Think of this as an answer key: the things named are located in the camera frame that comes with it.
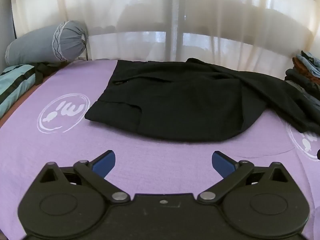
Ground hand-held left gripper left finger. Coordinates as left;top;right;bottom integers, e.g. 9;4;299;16
37;150;131;203

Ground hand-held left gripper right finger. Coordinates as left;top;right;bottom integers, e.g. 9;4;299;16
197;151;287;204

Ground black pants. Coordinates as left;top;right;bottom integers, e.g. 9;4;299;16
84;58;320;142

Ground purple printed bed sheet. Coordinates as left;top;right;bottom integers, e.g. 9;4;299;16
0;59;320;240

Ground dark green cloth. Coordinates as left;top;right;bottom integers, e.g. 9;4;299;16
34;62;68;86

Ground teal striped blanket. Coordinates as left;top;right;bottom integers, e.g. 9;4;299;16
0;64;36;119

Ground stack of folded clothes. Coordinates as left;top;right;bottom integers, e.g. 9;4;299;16
284;50;320;110

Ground grey-blue bolster pillow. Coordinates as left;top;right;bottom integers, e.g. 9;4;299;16
5;20;89;66

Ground sheer cream curtain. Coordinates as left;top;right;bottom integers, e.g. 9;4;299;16
11;0;320;81

